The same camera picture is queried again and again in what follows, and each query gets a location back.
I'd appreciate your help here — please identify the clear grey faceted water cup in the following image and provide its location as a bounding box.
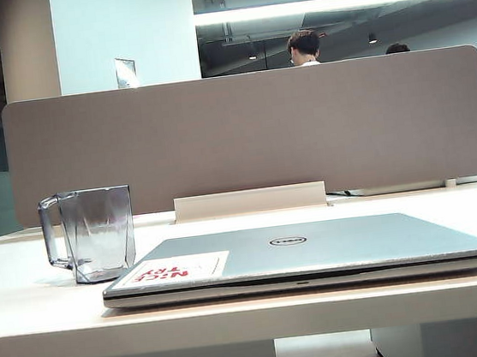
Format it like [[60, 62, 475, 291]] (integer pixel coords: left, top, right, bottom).
[[35, 183, 141, 290]]

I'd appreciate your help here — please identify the silver Dell laptop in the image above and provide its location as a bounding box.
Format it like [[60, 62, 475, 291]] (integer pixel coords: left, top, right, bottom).
[[96, 202, 477, 312]]

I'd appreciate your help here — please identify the grey fabric desk partition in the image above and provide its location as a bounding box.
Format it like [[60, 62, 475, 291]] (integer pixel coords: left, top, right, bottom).
[[0, 43, 477, 231]]

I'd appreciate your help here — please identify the white red-lettered sticker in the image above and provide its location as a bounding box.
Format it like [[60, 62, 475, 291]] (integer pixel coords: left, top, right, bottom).
[[107, 249, 232, 290]]

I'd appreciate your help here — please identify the dark-haired person in white shirt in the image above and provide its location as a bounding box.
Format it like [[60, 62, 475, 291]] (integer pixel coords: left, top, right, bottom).
[[285, 27, 324, 68]]

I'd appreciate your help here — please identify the white partition base foot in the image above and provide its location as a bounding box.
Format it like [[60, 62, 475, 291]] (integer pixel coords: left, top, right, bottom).
[[349, 172, 477, 199]]

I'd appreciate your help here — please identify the long white ceiling light strip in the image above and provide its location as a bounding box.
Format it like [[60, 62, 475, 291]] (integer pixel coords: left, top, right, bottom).
[[193, 0, 432, 27]]

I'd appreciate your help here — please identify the dark-haired person's head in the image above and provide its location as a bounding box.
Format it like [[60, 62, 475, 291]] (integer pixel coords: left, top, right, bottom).
[[385, 41, 411, 56]]

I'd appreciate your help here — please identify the paper notice on wall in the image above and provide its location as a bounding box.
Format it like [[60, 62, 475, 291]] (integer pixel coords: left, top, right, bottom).
[[114, 55, 140, 91]]

